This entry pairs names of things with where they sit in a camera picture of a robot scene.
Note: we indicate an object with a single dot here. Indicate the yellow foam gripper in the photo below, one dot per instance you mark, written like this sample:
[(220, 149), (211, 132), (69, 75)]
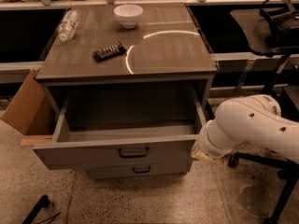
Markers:
[(207, 146)]

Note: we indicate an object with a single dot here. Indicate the grey top drawer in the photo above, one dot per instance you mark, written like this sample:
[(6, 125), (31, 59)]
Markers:
[(125, 125)]

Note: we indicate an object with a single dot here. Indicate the grey drawer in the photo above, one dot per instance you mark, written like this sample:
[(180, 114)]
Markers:
[(139, 170), (125, 125)]

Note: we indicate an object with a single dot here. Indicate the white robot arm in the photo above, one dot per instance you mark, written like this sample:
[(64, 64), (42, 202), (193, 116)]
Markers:
[(255, 119)]

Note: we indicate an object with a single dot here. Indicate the grey drawer cabinet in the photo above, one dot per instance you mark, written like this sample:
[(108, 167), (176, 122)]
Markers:
[(164, 47)]

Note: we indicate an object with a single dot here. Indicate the grey bottom drawer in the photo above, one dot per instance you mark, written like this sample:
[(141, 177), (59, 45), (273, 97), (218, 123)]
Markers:
[(139, 170)]

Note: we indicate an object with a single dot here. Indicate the dark snack bar wrapper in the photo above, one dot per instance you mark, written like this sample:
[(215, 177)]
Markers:
[(109, 52)]

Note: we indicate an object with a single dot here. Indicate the white bowl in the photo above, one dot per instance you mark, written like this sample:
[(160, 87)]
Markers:
[(128, 15)]

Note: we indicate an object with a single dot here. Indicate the black tool on floor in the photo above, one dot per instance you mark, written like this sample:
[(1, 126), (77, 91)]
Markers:
[(43, 202)]

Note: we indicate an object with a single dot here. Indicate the black headset on chair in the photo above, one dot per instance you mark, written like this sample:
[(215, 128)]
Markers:
[(283, 23)]

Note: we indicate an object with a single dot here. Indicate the brown cardboard box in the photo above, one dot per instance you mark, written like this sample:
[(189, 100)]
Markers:
[(30, 113)]

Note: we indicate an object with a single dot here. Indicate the clear plastic water bottle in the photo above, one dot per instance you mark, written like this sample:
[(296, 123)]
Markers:
[(68, 25)]

